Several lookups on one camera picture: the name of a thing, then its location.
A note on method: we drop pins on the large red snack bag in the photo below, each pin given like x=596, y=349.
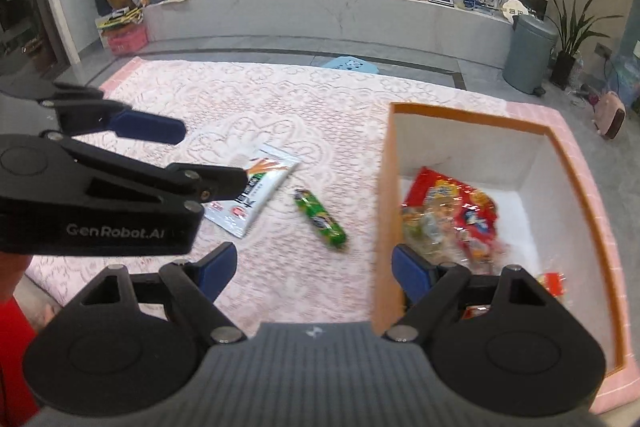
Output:
x=470, y=207

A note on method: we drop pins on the white snack packet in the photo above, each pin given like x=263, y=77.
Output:
x=260, y=187

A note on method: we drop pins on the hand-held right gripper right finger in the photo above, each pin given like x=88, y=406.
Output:
x=407, y=274

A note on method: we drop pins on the white round container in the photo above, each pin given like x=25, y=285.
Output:
x=515, y=9

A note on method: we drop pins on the person's left hand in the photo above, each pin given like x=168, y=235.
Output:
x=15, y=277

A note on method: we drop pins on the grey pedal trash bin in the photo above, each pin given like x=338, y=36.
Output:
x=530, y=52

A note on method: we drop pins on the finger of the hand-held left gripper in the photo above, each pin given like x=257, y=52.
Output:
x=145, y=126
x=220, y=182

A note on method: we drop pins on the green sausage stick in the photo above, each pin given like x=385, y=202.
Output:
x=320, y=219

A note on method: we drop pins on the orange cardboard box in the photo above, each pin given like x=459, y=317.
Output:
x=500, y=142

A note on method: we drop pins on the light blue stool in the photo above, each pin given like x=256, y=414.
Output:
x=350, y=66

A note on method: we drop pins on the yellow packets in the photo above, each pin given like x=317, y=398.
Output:
x=117, y=19

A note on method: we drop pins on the small pink heater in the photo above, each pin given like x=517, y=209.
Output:
x=610, y=117

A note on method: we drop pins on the person's red clothing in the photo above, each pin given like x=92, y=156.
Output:
x=15, y=357

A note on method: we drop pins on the grey stone TV cabinet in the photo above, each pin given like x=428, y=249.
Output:
x=325, y=17

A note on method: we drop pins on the potted plant black pot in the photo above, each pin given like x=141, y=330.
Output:
x=570, y=37

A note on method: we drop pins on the pink basket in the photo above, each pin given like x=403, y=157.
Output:
x=125, y=41

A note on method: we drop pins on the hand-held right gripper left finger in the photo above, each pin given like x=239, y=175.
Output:
x=217, y=269

